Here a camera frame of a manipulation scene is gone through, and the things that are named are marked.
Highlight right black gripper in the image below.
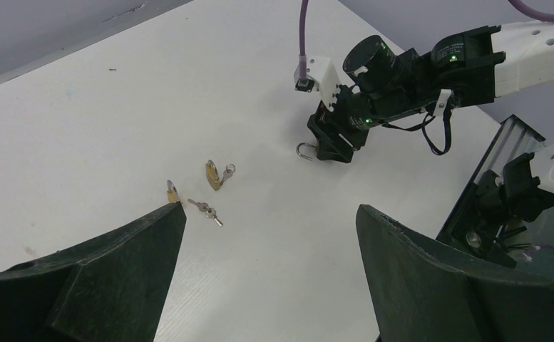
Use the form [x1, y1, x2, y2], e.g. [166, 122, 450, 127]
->
[307, 85, 386, 164]

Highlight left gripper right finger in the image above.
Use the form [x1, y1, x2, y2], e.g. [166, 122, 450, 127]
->
[356, 204, 554, 341]

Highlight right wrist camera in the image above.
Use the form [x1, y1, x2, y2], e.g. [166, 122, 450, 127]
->
[294, 56, 342, 113]

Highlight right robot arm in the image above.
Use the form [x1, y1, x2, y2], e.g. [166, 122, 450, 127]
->
[307, 21, 554, 163]

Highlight brass padlock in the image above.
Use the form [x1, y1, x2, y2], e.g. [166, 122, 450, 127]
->
[295, 142, 318, 161]
[166, 180, 181, 203]
[205, 160, 236, 191]

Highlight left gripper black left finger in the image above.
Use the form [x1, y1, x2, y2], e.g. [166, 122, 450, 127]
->
[0, 203, 187, 341]

